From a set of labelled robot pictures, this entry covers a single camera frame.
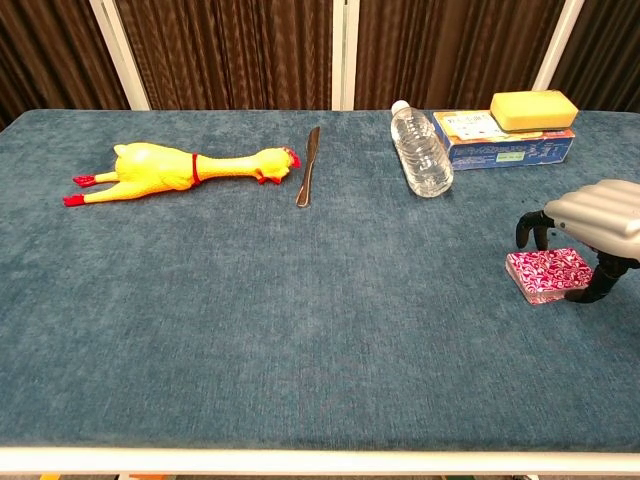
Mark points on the orange object under table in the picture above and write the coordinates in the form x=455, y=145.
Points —
x=146, y=477
x=50, y=477

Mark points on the yellow sponge block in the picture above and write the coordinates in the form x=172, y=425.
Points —
x=530, y=112

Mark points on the clear plastic water bottle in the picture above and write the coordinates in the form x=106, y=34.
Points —
x=422, y=155

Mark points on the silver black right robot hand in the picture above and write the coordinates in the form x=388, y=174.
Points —
x=600, y=215

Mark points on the yellow rubber chicken toy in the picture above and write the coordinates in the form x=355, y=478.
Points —
x=150, y=172

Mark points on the white table frame edge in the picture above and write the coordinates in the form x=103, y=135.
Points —
x=300, y=461

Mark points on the steel table knife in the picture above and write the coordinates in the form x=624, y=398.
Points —
x=306, y=180

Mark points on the brown pleated curtain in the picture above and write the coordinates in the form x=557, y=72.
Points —
x=225, y=50

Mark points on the white upright frame post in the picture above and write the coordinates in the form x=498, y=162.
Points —
x=345, y=50

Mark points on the blue and orange cardboard box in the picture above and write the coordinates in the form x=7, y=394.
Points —
x=500, y=155

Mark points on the pink patterned card deck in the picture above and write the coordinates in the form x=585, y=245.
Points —
x=545, y=275

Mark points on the blue velvet table cover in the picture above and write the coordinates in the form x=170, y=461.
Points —
x=250, y=300

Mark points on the white slanted frame post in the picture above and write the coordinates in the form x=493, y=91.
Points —
x=117, y=50
x=560, y=45

